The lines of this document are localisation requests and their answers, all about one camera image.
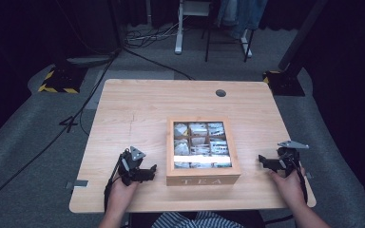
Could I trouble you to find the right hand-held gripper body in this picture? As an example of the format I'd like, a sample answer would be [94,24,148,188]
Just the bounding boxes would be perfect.
[277,140,310,177]

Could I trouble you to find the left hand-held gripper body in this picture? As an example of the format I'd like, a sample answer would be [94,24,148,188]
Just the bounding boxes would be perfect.
[117,145,147,187]

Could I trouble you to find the wooden tea box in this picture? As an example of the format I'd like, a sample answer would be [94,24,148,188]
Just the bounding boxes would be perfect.
[165,116,242,187]

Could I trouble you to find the person's right hand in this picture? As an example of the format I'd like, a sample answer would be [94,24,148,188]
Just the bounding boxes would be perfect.
[268,167,308,209]

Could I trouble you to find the person's left hand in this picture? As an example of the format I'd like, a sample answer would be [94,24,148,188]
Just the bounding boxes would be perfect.
[106,178,140,214]

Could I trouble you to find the pile of tea bags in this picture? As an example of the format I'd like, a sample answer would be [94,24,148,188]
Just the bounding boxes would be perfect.
[173,122,233,169]

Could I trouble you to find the person's striped clothing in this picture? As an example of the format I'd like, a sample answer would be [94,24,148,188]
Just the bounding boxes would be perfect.
[151,211,245,228]

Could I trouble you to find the yellow-black striped stand base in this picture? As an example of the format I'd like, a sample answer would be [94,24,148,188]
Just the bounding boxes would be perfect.
[37,65,89,95]
[262,69,306,97]

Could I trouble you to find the grey round stand base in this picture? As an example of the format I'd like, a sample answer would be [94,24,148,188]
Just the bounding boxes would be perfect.
[66,54,117,68]

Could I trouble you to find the black stand pole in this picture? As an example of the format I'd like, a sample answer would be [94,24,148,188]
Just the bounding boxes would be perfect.
[278,0,330,77]

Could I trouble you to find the white desk leg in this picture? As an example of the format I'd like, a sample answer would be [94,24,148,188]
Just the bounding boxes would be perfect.
[174,0,213,55]

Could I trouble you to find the hanging blue jeans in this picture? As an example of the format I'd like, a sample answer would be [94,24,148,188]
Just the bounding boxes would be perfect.
[216,0,269,40]

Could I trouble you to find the left hand-held gripper black cable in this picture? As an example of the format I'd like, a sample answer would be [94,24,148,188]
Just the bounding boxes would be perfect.
[103,154,124,214]

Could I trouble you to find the hand-held gripper black cable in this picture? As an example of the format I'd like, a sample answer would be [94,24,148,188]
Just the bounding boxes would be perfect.
[103,154,124,214]
[264,160,309,226]

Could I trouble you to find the right hand-held gripper black cable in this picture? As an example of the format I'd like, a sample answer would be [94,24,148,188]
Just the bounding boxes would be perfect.
[264,160,309,226]

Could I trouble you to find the long black floor cable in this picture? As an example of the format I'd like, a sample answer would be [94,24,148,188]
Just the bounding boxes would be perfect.
[0,50,120,217]

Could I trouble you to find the black chair frame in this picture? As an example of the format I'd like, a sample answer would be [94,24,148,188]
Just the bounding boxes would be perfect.
[203,27,257,64]

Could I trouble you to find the bundle of floor cables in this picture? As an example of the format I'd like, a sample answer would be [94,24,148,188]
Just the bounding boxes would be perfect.
[123,18,186,49]

